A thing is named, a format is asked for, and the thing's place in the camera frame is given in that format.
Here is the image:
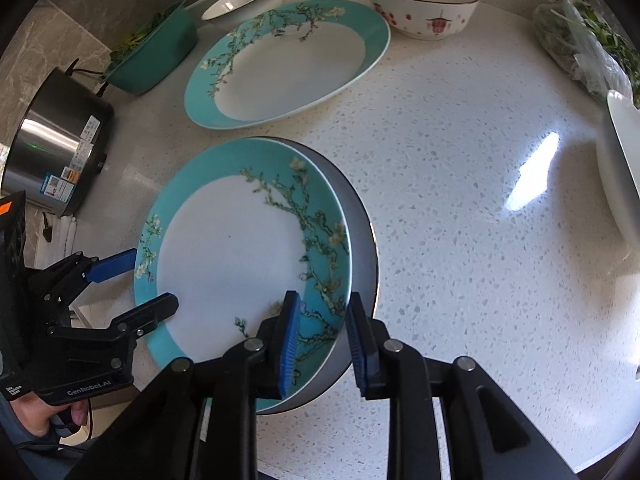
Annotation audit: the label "black power cable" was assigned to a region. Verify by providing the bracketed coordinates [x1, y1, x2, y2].
[64, 58, 112, 98]

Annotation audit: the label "stainless steel cooker pot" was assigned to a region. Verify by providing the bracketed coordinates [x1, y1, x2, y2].
[0, 67, 116, 218]

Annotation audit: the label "white bowl with dark rim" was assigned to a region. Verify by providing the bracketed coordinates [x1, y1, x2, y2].
[257, 137, 379, 415]

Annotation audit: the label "plain white bowl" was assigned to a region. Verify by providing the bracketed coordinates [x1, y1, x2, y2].
[201, 0, 286, 26]

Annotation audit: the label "teal plastic container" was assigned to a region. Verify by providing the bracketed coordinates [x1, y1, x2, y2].
[102, 0, 199, 96]

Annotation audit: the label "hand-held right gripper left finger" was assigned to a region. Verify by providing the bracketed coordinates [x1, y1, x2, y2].
[65, 290, 303, 480]

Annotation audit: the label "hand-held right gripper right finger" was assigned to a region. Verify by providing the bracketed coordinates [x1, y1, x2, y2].
[346, 291, 581, 480]

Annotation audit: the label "white bowl with red print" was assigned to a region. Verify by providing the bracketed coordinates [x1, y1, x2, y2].
[361, 0, 481, 41]

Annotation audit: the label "teal floral plate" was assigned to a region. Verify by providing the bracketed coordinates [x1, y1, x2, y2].
[134, 137, 353, 397]
[184, 0, 392, 131]

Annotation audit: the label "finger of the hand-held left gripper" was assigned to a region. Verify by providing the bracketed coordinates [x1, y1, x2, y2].
[29, 248, 138, 313]
[47, 292, 180, 342]

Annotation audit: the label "person's left hand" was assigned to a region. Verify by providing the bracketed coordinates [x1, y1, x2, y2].
[14, 391, 93, 438]

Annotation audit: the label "green leafy vegetables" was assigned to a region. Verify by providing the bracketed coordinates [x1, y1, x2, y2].
[109, 2, 183, 63]

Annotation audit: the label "plastic bag of greens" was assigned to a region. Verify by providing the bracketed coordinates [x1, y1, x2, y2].
[532, 0, 640, 108]

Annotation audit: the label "large white deep plate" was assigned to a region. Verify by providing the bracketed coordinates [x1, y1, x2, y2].
[595, 89, 640, 261]

